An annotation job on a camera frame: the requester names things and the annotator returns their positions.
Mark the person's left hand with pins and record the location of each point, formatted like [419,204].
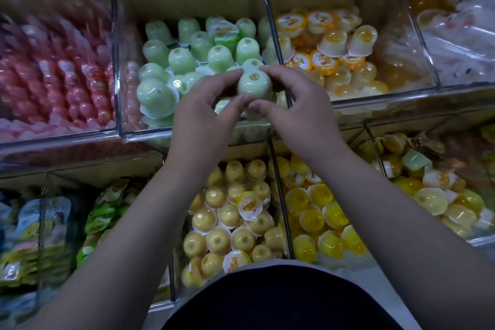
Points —
[201,129]

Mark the person's right hand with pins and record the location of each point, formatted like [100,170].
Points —
[305,117]

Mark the single green jelly cup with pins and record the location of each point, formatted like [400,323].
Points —
[254,82]

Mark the pile of green jelly cups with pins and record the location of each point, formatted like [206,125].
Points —
[170,63]

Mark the pile of orange-lid jelly cups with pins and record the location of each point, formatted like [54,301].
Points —
[332,47]

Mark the pile of yellow jelly cups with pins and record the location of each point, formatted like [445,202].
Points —
[317,217]

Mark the pile of pale yellow jelly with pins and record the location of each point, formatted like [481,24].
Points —
[232,225]

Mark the green juice pouches pile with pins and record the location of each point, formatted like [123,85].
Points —
[104,214]

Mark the pile of pastel jelly cups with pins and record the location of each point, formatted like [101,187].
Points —
[433,194]

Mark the pile of pink jelly sticks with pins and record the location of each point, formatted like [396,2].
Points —
[54,86]

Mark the pile of clear packets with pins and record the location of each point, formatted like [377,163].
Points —
[456,40]

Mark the pile of pale jelly pouches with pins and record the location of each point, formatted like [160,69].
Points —
[31,241]

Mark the person's right forearm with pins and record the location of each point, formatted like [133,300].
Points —
[418,241]

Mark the person's left forearm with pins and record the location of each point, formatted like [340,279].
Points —
[116,256]

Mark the black shirt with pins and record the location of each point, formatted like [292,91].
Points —
[282,299]

